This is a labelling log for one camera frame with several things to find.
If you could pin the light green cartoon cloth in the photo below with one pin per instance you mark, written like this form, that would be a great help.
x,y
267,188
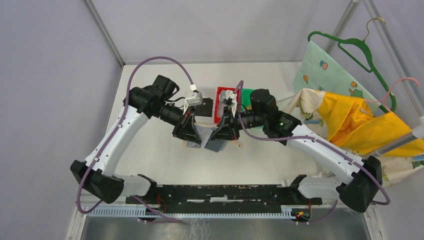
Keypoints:
x,y
319,71

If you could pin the yellow cloth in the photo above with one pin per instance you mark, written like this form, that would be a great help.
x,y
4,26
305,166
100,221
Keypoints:
x,y
350,124

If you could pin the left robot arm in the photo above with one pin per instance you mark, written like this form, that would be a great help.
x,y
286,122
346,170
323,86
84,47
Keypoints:
x,y
96,174

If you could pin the metal clothes rail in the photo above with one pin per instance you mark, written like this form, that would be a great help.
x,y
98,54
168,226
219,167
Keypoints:
x,y
416,133

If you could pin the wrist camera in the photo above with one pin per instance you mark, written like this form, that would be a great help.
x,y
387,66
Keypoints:
x,y
195,98
230,99

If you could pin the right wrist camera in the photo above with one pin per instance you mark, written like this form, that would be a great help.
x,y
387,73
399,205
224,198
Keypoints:
x,y
230,99

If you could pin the cream cartoon print cloth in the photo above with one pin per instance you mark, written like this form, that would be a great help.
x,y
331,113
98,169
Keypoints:
x,y
397,164

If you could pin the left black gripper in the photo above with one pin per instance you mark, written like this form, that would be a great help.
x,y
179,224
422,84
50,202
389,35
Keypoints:
x,y
189,132

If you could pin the red plastic bin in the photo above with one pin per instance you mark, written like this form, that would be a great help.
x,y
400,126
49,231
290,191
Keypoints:
x,y
219,107

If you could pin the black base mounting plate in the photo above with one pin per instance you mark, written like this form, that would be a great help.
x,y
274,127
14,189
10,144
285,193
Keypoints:
x,y
225,199

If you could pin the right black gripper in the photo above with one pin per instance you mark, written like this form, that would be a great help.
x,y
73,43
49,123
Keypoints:
x,y
224,132

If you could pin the green plastic bin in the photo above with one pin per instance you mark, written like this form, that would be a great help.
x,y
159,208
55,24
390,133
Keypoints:
x,y
246,98

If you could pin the white plastic bin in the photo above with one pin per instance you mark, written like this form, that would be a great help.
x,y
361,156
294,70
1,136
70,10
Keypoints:
x,y
208,92

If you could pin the black VIP cards stack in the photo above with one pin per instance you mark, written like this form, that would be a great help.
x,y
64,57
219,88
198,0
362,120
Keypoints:
x,y
205,109

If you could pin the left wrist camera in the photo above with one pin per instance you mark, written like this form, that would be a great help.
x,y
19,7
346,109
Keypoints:
x,y
195,98

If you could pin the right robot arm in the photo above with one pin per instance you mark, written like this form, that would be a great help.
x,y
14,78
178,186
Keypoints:
x,y
356,180

